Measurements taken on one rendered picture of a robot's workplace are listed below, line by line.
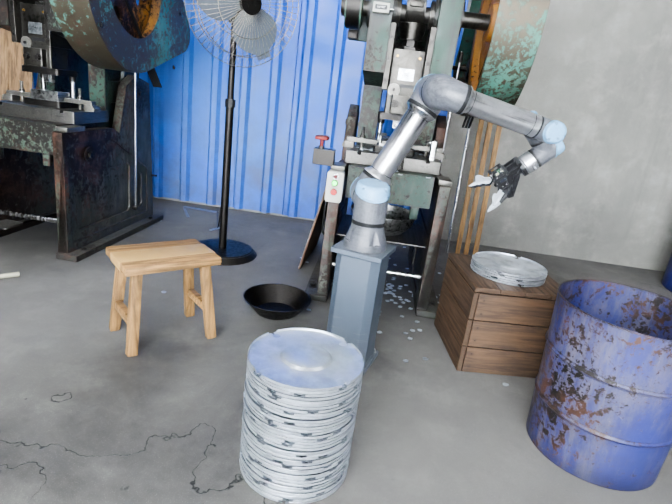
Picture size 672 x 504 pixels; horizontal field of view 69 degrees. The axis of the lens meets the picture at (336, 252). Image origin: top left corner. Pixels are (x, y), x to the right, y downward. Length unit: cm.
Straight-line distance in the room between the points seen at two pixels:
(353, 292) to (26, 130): 182
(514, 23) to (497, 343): 120
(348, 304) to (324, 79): 218
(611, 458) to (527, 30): 148
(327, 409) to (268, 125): 274
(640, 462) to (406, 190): 133
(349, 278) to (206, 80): 242
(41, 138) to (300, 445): 205
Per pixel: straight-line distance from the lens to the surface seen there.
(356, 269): 169
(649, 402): 156
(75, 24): 255
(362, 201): 166
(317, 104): 363
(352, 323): 177
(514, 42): 214
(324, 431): 122
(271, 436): 123
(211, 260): 184
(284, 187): 372
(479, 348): 197
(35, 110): 291
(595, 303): 185
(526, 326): 199
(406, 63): 240
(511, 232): 387
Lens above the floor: 96
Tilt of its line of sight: 18 degrees down
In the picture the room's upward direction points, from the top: 7 degrees clockwise
